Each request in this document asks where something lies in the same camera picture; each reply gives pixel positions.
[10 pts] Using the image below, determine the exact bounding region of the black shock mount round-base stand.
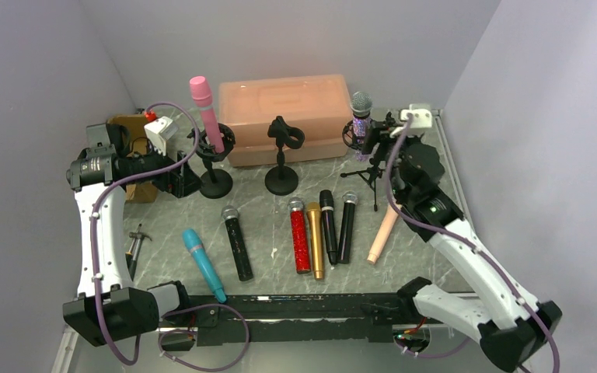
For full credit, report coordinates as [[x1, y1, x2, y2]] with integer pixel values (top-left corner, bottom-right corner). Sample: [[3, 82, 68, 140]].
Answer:
[[187, 123, 238, 200]]

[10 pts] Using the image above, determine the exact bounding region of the peach beige microphone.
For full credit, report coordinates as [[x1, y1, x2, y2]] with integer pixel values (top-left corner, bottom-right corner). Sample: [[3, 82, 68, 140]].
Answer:
[[366, 205, 398, 265]]

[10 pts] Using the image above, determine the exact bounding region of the black tripod shock mount stand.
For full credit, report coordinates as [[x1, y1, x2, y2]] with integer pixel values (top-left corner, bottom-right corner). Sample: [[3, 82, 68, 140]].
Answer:
[[340, 111, 397, 212]]

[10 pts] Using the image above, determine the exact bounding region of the brown cardboard box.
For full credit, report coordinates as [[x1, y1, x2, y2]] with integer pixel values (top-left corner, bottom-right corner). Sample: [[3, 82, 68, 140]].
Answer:
[[107, 113, 159, 204]]

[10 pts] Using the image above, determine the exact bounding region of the black glitter microphone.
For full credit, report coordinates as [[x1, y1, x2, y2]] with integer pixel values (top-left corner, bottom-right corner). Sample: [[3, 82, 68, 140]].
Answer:
[[222, 205, 254, 282]]

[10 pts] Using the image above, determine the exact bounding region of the blue plastic microphone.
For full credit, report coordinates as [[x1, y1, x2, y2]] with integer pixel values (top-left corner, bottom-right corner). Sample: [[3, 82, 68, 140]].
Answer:
[[182, 228, 227, 304]]

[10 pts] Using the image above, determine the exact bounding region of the black silver-head microphone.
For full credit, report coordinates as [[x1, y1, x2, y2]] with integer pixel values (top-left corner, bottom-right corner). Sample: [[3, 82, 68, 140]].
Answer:
[[337, 191, 358, 264]]

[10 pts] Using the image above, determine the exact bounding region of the purple glitter microphone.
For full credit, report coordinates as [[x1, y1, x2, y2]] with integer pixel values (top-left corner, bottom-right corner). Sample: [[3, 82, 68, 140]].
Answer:
[[351, 91, 373, 162]]

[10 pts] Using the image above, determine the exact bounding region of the pink microphone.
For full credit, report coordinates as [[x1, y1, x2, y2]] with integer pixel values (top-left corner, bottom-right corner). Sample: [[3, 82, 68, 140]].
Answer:
[[189, 75, 225, 154]]

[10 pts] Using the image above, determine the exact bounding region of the slim black microphone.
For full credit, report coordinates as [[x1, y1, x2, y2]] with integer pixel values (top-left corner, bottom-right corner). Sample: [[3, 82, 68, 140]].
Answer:
[[319, 190, 338, 266]]

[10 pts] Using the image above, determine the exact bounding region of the black clip round-base stand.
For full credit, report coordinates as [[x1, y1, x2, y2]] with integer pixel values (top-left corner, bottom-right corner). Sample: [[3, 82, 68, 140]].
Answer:
[[264, 116, 305, 196]]

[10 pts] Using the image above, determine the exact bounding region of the gold microphone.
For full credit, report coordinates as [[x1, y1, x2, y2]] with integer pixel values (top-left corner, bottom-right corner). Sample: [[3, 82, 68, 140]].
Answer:
[[305, 202, 325, 281]]

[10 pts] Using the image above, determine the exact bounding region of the red glitter microphone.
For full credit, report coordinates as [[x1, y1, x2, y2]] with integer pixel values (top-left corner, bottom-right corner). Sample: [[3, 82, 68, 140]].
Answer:
[[288, 197, 311, 274]]

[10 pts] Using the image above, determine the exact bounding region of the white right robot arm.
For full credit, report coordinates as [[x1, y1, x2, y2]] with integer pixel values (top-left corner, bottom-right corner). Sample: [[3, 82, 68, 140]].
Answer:
[[360, 121, 562, 372]]

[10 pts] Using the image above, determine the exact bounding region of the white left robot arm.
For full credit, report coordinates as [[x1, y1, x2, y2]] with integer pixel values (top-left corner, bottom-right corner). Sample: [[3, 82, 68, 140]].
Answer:
[[62, 123, 202, 347]]

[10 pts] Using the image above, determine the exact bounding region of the grey metal hammer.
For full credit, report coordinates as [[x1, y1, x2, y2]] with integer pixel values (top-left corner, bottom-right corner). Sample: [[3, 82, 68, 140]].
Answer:
[[127, 224, 152, 260]]

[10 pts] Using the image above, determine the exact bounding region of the pink plastic storage box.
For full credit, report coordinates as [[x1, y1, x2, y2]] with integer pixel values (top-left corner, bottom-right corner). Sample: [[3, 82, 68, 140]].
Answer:
[[218, 74, 352, 167]]

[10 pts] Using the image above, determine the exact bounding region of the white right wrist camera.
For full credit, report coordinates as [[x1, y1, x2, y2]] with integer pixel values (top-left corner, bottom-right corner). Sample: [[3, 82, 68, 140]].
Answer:
[[390, 103, 435, 138]]

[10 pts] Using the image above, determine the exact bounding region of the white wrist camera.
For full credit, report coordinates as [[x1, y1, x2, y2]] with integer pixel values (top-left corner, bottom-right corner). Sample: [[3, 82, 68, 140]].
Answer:
[[144, 116, 179, 155], [390, 103, 435, 138]]

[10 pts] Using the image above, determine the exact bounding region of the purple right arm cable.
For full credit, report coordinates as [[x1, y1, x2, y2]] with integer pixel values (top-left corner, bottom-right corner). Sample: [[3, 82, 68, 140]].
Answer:
[[383, 113, 561, 373]]

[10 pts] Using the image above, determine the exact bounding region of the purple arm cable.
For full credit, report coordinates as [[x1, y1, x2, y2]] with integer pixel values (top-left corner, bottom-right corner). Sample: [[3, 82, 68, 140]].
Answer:
[[89, 101, 250, 371], [383, 113, 561, 373]]

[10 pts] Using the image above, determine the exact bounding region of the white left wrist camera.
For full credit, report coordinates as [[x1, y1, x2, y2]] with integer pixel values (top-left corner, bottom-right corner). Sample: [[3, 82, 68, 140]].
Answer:
[[144, 116, 179, 155]]

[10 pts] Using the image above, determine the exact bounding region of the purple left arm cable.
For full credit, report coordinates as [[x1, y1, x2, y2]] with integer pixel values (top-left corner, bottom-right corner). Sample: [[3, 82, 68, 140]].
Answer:
[[89, 101, 250, 371]]

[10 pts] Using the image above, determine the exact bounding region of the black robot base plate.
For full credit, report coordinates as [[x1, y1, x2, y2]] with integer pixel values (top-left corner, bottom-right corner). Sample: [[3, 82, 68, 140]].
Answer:
[[160, 292, 439, 347]]

